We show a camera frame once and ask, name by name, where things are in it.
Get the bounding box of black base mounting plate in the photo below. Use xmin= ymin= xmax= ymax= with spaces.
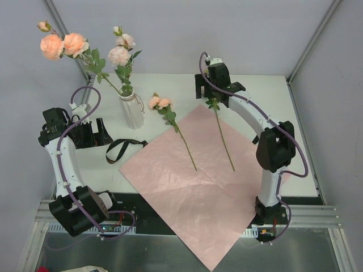
xmin=110 ymin=193 xmax=288 ymax=235

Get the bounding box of beige cloth bag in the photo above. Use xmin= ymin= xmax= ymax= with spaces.
xmin=62 ymin=265 xmax=108 ymax=272

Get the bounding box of white cable duct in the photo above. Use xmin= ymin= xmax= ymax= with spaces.
xmin=48 ymin=223 xmax=136 ymax=235
xmin=240 ymin=227 xmax=259 ymax=239

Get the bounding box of red cloth item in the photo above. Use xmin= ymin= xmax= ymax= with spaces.
xmin=36 ymin=266 xmax=49 ymax=272

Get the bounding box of pink wrapping paper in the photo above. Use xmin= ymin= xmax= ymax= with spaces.
xmin=119 ymin=104 xmax=293 ymax=271

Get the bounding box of right white cable duct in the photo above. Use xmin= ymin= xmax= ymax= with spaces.
xmin=240 ymin=227 xmax=259 ymax=239

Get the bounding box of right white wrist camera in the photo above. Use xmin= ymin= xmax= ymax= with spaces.
xmin=205 ymin=57 xmax=222 ymax=66

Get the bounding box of peach rose stem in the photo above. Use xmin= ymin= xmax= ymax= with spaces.
xmin=148 ymin=93 xmax=197 ymax=171
xmin=205 ymin=97 xmax=237 ymax=172
xmin=37 ymin=20 xmax=121 ymax=94

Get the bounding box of aluminium front rail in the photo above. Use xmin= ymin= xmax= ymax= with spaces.
xmin=289 ymin=205 xmax=343 ymax=228

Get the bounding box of black printed ribbon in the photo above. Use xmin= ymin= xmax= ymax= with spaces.
xmin=105 ymin=139 xmax=148 ymax=164

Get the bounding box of pale pink rose stem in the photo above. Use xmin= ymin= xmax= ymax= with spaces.
xmin=108 ymin=26 xmax=142 ymax=97

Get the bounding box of white ribbed ceramic vase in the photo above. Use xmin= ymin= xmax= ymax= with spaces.
xmin=119 ymin=91 xmax=145 ymax=130

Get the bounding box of left white cable duct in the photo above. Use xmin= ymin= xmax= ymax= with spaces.
xmin=48 ymin=223 xmax=136 ymax=235

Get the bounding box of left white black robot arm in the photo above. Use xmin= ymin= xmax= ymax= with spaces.
xmin=38 ymin=108 xmax=120 ymax=237

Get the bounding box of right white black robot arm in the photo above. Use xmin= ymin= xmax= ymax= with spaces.
xmin=195 ymin=58 xmax=296 ymax=226

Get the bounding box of right aluminium frame post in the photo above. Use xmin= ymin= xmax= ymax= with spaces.
xmin=286 ymin=0 xmax=344 ymax=86

